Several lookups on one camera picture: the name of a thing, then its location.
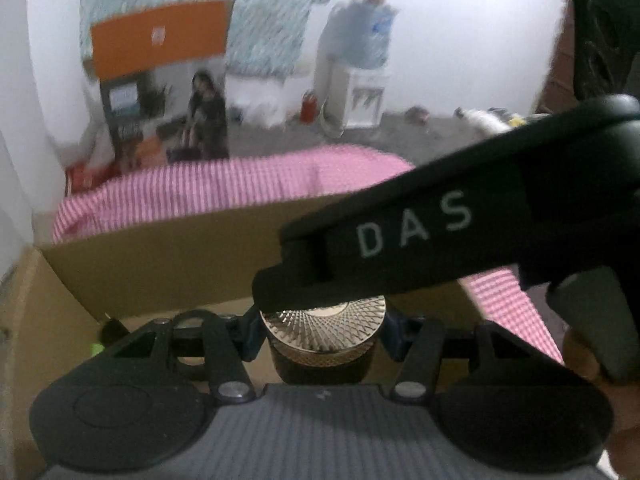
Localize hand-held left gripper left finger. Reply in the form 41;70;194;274
112;309;267;406

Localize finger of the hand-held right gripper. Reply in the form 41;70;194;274
251;259;401;321

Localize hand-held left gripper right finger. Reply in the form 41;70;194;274
382;310;569;404

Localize gold lid jar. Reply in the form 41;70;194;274
260;295;389;386

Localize brown cardboard box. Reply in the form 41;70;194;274
0;192;501;480

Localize person's right hand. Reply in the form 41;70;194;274
562;330;640;480

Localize pink checkered tablecloth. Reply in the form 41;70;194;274
52;144;564;364

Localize red bottle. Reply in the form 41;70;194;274
300;91;319;124

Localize white water dispenser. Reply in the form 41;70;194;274
312;54;392;137

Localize blue water bottle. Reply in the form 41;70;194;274
342;2;397;69

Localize red box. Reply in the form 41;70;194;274
65;161;109;196

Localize pale blue floral curtain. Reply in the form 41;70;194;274
80;0;337;79

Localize orange wall poster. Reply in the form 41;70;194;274
90;0;237;167

